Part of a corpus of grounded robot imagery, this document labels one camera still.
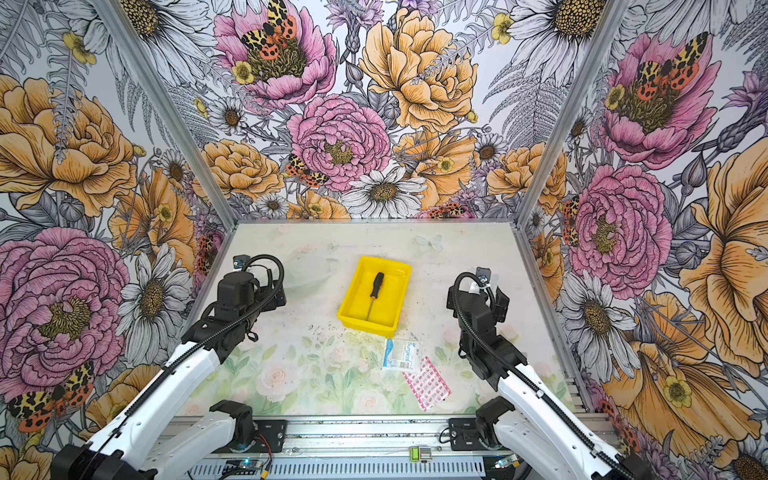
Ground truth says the black handled screwdriver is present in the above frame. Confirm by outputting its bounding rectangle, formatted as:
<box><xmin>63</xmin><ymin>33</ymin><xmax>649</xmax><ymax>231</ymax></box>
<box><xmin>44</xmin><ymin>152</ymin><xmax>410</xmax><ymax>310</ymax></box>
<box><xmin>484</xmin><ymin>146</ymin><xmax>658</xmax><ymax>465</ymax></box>
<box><xmin>365</xmin><ymin>272</ymin><xmax>385</xmax><ymax>321</ymax></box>

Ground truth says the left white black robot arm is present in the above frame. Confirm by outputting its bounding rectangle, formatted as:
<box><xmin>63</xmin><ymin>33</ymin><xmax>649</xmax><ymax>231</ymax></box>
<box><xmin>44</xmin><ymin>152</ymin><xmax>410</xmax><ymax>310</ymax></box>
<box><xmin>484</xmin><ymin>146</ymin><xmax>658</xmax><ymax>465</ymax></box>
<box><xmin>51</xmin><ymin>254</ymin><xmax>286</xmax><ymax>479</ymax></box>

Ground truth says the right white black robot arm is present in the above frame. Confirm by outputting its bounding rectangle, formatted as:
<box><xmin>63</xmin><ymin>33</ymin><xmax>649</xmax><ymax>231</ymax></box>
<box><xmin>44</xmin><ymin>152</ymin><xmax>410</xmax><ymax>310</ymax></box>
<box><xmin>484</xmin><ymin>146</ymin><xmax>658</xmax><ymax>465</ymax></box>
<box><xmin>446</xmin><ymin>272</ymin><xmax>653</xmax><ymax>479</ymax></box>

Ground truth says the yellow plastic bin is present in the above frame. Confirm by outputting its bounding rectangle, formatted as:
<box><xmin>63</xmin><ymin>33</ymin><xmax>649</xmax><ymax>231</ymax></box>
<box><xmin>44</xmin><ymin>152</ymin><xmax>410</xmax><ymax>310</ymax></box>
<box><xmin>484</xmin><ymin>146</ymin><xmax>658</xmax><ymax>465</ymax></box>
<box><xmin>337</xmin><ymin>256</ymin><xmax>412</xmax><ymax>338</ymax></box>

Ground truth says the white blue packet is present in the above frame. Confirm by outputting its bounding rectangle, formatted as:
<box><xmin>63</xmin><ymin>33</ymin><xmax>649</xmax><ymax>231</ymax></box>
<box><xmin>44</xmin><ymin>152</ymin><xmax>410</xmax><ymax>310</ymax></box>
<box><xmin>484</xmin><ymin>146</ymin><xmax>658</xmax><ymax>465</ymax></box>
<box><xmin>382</xmin><ymin>338</ymin><xmax>421</xmax><ymax>373</ymax></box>

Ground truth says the pink patterned sachet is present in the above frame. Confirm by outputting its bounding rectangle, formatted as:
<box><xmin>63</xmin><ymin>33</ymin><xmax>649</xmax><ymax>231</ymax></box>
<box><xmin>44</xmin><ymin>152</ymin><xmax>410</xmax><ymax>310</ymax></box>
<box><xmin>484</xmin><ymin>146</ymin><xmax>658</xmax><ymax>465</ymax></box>
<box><xmin>402</xmin><ymin>357</ymin><xmax>452</xmax><ymax>412</ymax></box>

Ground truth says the right circuit board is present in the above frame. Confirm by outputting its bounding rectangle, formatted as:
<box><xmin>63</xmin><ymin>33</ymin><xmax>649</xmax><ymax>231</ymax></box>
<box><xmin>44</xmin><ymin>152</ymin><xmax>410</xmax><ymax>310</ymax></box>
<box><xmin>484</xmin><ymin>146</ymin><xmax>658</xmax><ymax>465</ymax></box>
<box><xmin>494</xmin><ymin>454</ymin><xmax>520</xmax><ymax>470</ymax></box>

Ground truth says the circuit board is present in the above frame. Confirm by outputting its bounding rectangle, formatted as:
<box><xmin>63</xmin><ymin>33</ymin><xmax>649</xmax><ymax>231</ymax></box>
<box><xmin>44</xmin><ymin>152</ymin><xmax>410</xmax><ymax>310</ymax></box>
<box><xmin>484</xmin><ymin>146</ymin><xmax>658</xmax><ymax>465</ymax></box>
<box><xmin>220</xmin><ymin>458</ymin><xmax>273</xmax><ymax>479</ymax></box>
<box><xmin>494</xmin><ymin>454</ymin><xmax>520</xmax><ymax>470</ymax></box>

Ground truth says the small green lit module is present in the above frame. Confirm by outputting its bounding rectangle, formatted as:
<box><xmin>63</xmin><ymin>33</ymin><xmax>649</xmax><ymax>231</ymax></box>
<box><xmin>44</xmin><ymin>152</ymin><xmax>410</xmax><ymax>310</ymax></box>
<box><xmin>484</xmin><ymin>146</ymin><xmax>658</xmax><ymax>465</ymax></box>
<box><xmin>409</xmin><ymin>446</ymin><xmax>433</xmax><ymax>463</ymax></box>

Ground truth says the left circuit board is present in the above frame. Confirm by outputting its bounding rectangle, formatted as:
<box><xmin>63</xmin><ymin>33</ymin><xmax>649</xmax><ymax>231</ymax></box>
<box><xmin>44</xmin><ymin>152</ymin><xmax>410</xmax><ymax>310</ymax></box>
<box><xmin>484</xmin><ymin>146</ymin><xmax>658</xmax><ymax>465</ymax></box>
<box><xmin>220</xmin><ymin>458</ymin><xmax>273</xmax><ymax>479</ymax></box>

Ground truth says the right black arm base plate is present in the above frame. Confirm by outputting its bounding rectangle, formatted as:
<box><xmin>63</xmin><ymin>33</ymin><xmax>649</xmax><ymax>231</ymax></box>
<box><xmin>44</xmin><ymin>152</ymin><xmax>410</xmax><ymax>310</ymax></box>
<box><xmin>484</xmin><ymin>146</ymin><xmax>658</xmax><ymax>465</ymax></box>
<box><xmin>448</xmin><ymin>417</ymin><xmax>507</xmax><ymax>452</ymax></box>

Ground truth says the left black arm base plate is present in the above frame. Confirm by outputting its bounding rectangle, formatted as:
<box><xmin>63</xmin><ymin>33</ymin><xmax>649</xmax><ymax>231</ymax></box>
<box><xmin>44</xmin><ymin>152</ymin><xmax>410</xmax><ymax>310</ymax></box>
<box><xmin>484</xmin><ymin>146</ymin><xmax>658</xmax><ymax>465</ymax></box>
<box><xmin>215</xmin><ymin>419</ymin><xmax>288</xmax><ymax>454</ymax></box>

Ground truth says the aluminium front rail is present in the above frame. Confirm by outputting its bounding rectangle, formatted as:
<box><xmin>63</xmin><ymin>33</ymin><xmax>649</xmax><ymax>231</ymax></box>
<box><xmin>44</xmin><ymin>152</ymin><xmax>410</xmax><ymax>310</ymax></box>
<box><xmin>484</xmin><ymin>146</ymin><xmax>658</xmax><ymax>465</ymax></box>
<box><xmin>160</xmin><ymin>415</ymin><xmax>540</xmax><ymax>479</ymax></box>

